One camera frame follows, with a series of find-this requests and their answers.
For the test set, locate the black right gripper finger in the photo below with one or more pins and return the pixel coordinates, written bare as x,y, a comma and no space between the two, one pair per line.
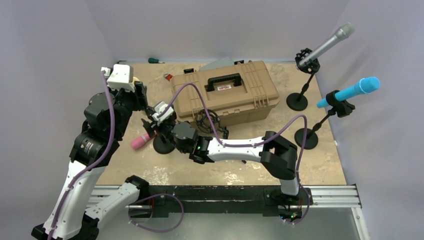
152,115
148,127

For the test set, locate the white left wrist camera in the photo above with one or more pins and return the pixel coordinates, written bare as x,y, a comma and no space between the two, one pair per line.
119,77

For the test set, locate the grey flat sheet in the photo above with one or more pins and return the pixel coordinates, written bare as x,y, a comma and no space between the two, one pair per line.
220,63

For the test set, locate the green screwdriver handle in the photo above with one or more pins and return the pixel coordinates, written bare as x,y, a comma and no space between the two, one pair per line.
152,60

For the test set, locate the tan plastic tool case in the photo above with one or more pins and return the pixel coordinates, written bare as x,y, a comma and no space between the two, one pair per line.
236,94

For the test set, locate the silver microphone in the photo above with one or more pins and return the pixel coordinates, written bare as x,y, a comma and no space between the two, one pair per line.
340,34

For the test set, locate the black clip stand for blue microphone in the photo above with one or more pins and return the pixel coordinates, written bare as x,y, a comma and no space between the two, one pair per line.
341,108

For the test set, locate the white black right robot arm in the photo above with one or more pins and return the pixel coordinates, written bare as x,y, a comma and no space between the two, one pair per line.
277,154

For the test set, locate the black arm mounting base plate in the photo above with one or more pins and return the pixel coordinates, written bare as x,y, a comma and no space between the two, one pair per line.
265,200

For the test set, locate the red small tool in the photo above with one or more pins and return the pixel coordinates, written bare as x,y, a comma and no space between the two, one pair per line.
168,76

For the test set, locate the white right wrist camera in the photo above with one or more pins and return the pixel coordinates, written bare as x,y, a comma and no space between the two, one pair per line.
163,111

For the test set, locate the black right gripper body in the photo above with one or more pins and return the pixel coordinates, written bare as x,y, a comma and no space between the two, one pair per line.
166,127

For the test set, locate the blue microphone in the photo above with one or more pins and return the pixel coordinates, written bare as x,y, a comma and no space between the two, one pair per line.
362,87

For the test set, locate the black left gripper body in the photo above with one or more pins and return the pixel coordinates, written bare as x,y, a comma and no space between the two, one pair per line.
125,99

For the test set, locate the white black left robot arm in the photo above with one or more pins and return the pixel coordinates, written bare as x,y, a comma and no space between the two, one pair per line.
106,119

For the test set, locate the black tripod shock mount stand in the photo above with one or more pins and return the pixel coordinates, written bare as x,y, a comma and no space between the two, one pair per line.
202,122

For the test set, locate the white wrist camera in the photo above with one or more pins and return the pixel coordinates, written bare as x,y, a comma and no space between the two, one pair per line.
119,77
163,111

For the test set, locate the black stand for cream microphone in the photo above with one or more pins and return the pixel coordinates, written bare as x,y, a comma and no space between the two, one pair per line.
163,148

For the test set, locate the pink microphone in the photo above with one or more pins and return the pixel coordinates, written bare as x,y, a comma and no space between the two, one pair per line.
140,141

